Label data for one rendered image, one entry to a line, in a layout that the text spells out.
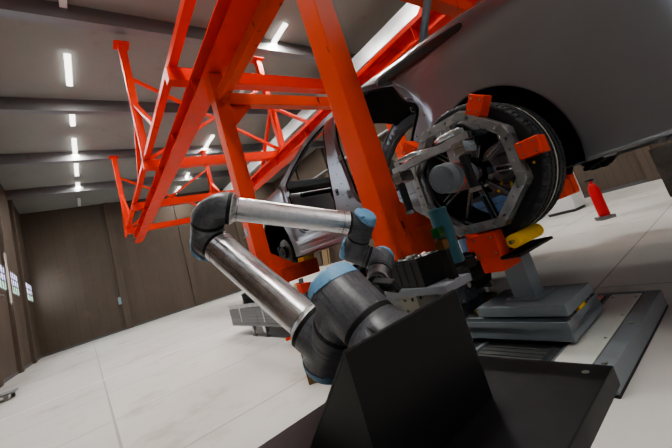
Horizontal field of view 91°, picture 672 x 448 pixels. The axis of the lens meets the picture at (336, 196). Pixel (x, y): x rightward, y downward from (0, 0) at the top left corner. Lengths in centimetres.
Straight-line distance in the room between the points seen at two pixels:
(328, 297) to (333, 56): 163
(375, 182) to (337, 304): 117
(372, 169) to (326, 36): 88
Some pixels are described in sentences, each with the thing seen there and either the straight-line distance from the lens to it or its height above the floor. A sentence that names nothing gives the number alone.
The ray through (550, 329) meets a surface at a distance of 168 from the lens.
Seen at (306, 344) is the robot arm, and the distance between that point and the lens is 100.
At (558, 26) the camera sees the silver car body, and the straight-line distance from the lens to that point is 200.
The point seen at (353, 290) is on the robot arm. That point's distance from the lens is 84.
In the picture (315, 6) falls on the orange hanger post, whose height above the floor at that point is 216.
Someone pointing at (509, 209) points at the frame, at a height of 64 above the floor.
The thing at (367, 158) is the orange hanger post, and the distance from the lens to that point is 194.
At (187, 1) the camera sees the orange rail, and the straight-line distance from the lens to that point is 404.
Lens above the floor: 70
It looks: 9 degrees up
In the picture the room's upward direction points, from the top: 17 degrees counter-clockwise
